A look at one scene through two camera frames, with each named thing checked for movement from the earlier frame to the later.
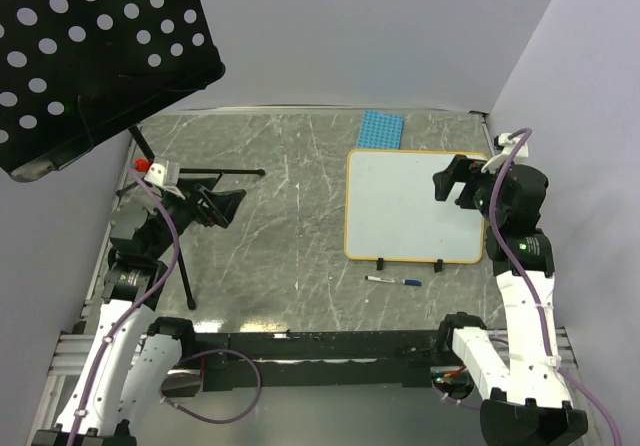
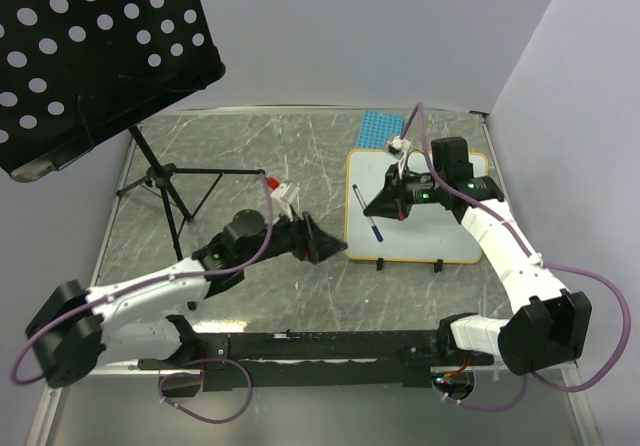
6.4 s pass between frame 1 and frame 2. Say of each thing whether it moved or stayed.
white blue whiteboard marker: moved
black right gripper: moved
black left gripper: moved
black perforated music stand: stayed
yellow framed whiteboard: stayed
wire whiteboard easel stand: stayed
